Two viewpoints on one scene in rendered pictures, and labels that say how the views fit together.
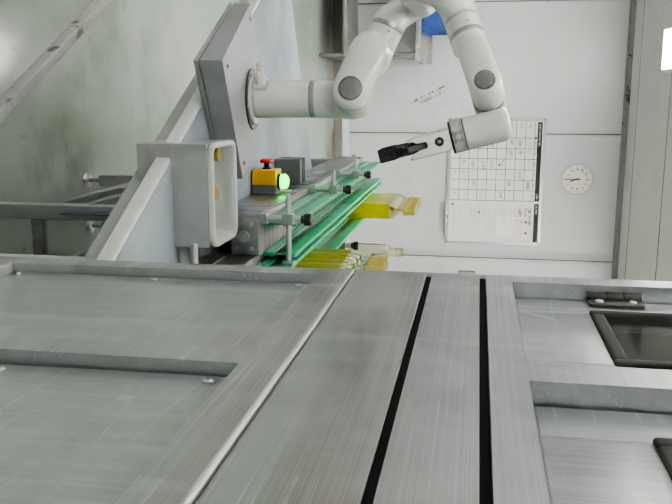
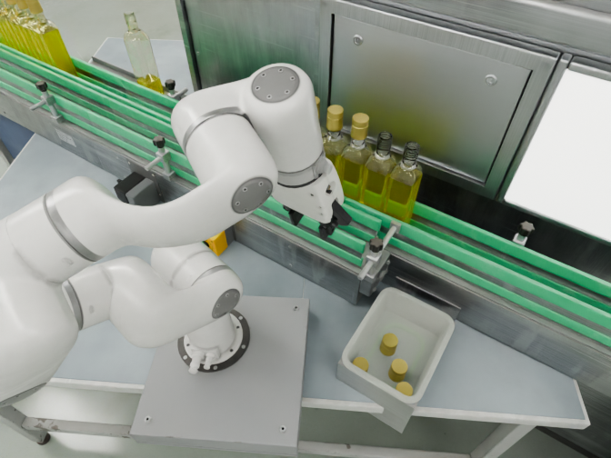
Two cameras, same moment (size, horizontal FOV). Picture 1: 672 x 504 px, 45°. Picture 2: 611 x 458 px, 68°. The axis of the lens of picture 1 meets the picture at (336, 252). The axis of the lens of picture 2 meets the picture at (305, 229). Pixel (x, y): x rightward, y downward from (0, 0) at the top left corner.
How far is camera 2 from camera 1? 168 cm
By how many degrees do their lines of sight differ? 55
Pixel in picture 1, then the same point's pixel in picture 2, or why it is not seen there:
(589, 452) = not seen: outside the picture
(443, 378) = not seen: outside the picture
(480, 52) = (185, 228)
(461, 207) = not seen: outside the picture
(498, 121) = (303, 119)
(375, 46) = (162, 325)
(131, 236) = (535, 413)
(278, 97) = (223, 332)
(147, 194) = (477, 416)
